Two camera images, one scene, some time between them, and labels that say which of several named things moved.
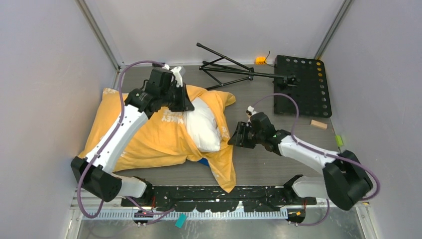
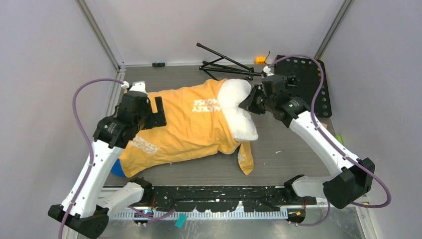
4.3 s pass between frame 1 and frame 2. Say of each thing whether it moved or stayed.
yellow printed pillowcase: moved
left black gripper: moved
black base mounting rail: stayed
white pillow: moved
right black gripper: moved
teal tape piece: stayed
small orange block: stayed
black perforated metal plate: stayed
